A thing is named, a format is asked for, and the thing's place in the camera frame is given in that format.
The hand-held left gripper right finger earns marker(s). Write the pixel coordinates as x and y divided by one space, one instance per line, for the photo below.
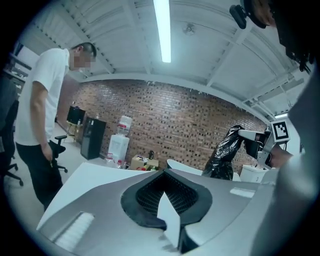
225 200

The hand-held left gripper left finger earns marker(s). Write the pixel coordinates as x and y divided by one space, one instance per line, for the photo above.
100 212

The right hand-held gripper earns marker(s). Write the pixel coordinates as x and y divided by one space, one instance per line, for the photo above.
281 131

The black plastic garbage bag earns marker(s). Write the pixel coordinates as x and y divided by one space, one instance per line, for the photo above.
222 155

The person's right hand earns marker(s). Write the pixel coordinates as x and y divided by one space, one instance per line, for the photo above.
280 156

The ceiling tube light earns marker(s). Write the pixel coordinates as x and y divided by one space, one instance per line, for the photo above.
281 115
163 30

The open cardboard box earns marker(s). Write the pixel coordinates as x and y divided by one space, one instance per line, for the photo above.
140 162

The white water dispenser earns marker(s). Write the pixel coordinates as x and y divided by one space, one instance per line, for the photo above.
118 147

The black office chair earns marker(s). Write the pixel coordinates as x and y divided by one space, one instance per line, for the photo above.
58 150
8 140

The black cabinet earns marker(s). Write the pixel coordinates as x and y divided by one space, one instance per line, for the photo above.
92 137

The black flask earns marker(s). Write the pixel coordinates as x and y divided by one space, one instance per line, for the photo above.
151 155

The wooden easel stand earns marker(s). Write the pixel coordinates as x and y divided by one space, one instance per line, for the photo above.
73 131

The clear water dispenser bottle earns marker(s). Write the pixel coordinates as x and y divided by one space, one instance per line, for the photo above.
125 125

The black monitor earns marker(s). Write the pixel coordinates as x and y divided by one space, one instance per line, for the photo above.
75 115

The black head-worn camera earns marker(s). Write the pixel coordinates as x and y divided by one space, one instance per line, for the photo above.
240 15

